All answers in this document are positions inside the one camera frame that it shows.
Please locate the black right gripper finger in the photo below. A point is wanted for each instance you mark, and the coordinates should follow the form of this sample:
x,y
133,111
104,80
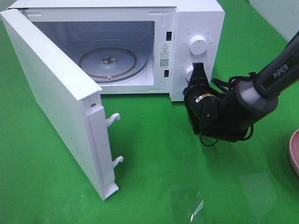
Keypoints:
x,y
198,76

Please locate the white microwave oven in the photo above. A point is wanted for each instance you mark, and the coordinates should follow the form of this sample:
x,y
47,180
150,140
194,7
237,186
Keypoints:
x,y
163,27

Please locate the upper white microwave knob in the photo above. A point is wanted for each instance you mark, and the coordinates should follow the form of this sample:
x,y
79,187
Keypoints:
x,y
198,44

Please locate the pink round plate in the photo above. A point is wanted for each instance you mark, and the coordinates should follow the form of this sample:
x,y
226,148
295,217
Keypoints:
x,y
294,151

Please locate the lower white microwave knob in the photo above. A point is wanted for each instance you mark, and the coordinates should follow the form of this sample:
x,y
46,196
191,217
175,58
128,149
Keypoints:
x,y
188,73

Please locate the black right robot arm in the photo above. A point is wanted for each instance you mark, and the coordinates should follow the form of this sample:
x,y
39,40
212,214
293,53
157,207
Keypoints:
x,y
229,113

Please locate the white microwave knob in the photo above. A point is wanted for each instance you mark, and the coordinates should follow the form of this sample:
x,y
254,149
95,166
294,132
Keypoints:
x,y
188,73
198,44

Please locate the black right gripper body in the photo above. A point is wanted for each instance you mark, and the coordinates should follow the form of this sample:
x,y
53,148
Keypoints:
x,y
197,96

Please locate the glass microwave turntable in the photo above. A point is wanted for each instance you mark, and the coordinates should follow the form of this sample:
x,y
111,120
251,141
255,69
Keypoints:
x,y
109,60

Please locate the white microwave door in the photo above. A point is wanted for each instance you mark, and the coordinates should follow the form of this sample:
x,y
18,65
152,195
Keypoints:
x,y
69,98

